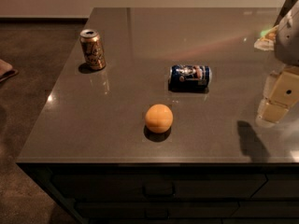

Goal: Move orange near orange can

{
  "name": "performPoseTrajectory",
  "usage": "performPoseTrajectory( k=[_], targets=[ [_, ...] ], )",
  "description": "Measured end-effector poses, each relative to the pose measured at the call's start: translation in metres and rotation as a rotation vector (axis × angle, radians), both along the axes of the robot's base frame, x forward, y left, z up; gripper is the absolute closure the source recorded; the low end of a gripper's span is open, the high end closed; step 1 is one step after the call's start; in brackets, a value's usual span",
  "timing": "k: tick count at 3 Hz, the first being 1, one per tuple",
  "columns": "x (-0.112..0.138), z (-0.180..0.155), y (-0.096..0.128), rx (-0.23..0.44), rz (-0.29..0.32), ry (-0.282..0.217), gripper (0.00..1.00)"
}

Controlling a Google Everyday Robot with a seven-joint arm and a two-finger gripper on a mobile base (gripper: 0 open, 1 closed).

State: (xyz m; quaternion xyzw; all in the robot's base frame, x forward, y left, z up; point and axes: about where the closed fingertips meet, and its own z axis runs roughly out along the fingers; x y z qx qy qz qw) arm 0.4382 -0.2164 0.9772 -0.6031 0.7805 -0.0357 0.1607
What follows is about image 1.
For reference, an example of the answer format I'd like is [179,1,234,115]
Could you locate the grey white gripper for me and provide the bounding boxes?
[258,0,299,123]

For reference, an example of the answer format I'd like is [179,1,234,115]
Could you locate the orange fruit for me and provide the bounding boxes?
[145,104,173,133]

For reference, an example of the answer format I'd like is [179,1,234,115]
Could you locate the blue soda can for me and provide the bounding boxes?
[168,64,212,91]

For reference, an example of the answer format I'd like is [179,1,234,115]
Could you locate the orange soda can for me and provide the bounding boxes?
[80,29,106,70]

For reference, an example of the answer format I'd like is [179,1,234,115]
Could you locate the crumpled snack wrapper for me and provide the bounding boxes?
[254,25,278,51]

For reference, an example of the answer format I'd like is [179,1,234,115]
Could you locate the dark cabinet with drawers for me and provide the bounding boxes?
[20,163,299,224]

